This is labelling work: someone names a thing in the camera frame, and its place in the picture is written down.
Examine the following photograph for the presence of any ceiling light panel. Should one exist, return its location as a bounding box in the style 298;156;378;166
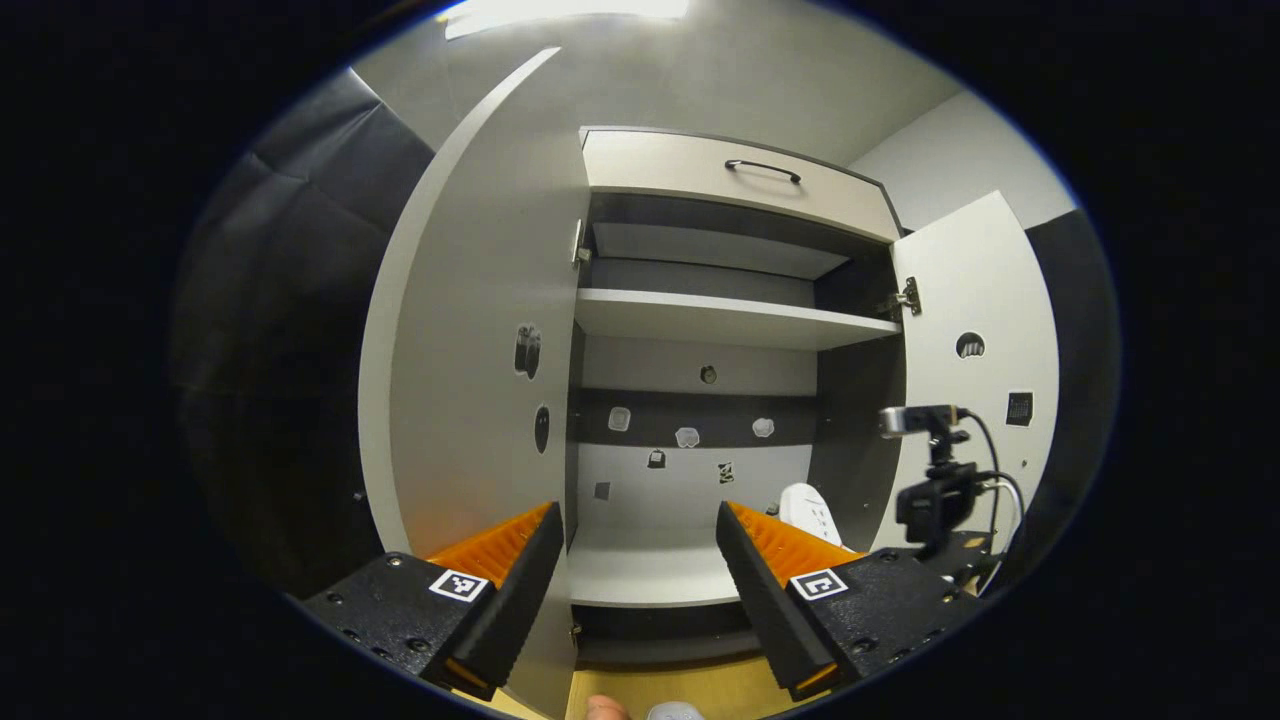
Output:
443;0;693;41

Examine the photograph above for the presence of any white cabinet shelf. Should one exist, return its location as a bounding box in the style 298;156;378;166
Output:
574;288;903;351

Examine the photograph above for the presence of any white shoe cabinet door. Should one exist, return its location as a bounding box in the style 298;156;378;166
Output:
870;190;1061;561
358;45;593;720

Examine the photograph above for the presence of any white shoe cabinet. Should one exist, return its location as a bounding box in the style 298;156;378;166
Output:
565;125;909;671

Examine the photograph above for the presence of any white cabinet drawer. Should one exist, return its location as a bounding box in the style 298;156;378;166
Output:
580;127;901;244

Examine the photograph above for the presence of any black drawer handle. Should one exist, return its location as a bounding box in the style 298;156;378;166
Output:
724;158;803;186

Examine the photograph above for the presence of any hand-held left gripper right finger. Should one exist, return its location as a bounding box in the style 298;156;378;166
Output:
715;500;981;703

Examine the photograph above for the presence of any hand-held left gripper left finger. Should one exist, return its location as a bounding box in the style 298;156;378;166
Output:
300;500;566;701

